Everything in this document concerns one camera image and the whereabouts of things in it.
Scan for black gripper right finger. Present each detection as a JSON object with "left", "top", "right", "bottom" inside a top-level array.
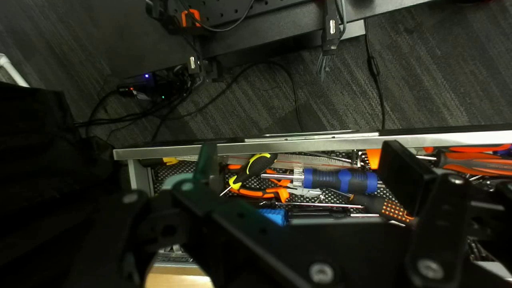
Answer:
[{"left": 377, "top": 141, "right": 470, "bottom": 288}]

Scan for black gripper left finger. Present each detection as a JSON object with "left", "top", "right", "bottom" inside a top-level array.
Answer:
[{"left": 63, "top": 144, "right": 299, "bottom": 288}]

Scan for blue black handled screwdriver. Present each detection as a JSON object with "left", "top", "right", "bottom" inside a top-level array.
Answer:
[{"left": 262, "top": 168, "right": 379, "bottom": 195}]

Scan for grey metal tool drawer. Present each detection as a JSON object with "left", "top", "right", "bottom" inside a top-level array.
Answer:
[{"left": 111, "top": 125, "right": 512, "bottom": 269}]

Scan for black power strip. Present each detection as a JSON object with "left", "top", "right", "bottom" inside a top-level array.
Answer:
[{"left": 115, "top": 65, "right": 203, "bottom": 102}]

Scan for black metal stand base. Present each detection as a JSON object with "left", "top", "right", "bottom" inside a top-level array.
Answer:
[{"left": 145, "top": 0, "right": 364, "bottom": 59}]

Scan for orange handled pliers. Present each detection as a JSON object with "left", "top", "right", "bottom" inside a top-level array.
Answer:
[{"left": 222, "top": 163, "right": 289, "bottom": 203}]

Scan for blue handled tool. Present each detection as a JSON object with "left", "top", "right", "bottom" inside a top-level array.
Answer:
[{"left": 259, "top": 208, "right": 382, "bottom": 227}]

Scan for yellow black handled tool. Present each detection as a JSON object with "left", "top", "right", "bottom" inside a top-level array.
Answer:
[{"left": 243, "top": 153, "right": 276, "bottom": 176}]

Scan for black floor cable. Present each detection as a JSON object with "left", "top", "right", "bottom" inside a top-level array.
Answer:
[{"left": 78, "top": 59, "right": 302, "bottom": 141}]

